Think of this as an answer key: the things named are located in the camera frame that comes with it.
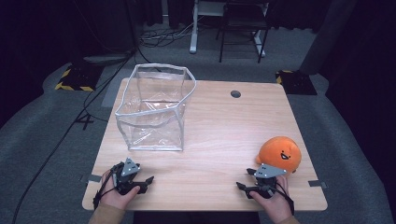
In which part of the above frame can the person's left hand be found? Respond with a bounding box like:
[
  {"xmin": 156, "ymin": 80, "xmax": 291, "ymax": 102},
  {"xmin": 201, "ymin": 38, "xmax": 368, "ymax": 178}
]
[{"xmin": 99, "ymin": 170, "xmax": 141, "ymax": 210}]

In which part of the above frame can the grey tape strip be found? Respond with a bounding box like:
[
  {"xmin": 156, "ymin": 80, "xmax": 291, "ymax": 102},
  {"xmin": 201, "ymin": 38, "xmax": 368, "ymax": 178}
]
[
  {"xmin": 79, "ymin": 174, "xmax": 103, "ymax": 184},
  {"xmin": 307, "ymin": 179, "xmax": 328, "ymax": 189}
]

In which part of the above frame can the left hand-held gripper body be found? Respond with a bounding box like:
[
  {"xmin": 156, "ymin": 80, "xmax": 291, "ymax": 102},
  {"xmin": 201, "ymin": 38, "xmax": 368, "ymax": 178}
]
[{"xmin": 111, "ymin": 158, "xmax": 149, "ymax": 196}]

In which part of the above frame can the clear plastic bag grey trim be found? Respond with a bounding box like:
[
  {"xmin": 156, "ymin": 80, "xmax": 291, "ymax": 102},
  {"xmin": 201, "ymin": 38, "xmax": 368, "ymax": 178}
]
[{"xmin": 115, "ymin": 63, "xmax": 198, "ymax": 152}]

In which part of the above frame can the orange plush toy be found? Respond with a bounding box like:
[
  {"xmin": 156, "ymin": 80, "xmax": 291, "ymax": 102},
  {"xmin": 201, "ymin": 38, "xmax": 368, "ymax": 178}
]
[{"xmin": 255, "ymin": 135, "xmax": 303, "ymax": 174}]

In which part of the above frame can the black metal chair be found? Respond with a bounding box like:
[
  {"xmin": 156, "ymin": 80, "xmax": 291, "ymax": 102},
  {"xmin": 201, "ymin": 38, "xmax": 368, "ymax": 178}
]
[{"xmin": 216, "ymin": 0, "xmax": 272, "ymax": 64}]

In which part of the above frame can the person's right hand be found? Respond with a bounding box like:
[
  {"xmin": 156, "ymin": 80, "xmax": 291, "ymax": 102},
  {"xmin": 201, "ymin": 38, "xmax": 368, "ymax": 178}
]
[{"xmin": 248, "ymin": 175, "xmax": 293, "ymax": 223}]

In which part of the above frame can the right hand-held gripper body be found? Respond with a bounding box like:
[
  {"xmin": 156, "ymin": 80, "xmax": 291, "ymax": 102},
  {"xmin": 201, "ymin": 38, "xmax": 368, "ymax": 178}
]
[{"xmin": 247, "ymin": 162, "xmax": 288, "ymax": 200}]

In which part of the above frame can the bundle of floor cables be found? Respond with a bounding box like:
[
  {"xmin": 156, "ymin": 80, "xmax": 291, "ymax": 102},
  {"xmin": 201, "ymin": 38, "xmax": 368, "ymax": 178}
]
[{"xmin": 138, "ymin": 22, "xmax": 194, "ymax": 49}]

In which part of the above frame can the white desk frame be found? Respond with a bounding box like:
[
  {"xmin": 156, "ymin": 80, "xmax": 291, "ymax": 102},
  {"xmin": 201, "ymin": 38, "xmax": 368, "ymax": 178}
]
[{"xmin": 189, "ymin": 0, "xmax": 267, "ymax": 58}]

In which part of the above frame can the person's dark clothing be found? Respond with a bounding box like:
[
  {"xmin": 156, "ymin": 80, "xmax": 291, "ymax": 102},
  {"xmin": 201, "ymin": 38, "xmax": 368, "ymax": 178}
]
[{"xmin": 134, "ymin": 211, "xmax": 261, "ymax": 224}]

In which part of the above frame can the long black floor cable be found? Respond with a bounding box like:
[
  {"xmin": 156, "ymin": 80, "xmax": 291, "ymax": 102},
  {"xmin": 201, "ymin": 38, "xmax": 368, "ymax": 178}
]
[{"xmin": 11, "ymin": 50, "xmax": 138, "ymax": 224}]

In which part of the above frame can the black yellow striped base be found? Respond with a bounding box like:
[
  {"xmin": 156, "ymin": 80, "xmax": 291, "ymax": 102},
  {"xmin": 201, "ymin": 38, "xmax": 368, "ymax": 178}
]
[
  {"xmin": 275, "ymin": 69, "xmax": 318, "ymax": 96},
  {"xmin": 54, "ymin": 63, "xmax": 104, "ymax": 92}
]

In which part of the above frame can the black wrist strap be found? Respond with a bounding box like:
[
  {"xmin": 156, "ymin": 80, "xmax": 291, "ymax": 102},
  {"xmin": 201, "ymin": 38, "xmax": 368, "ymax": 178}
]
[
  {"xmin": 274, "ymin": 180, "xmax": 295, "ymax": 217},
  {"xmin": 92, "ymin": 169, "xmax": 119, "ymax": 210}
]

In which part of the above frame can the grey flat stand base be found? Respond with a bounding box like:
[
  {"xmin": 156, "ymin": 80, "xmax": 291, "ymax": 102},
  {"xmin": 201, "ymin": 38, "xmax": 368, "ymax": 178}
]
[{"xmin": 82, "ymin": 53, "xmax": 134, "ymax": 65}]

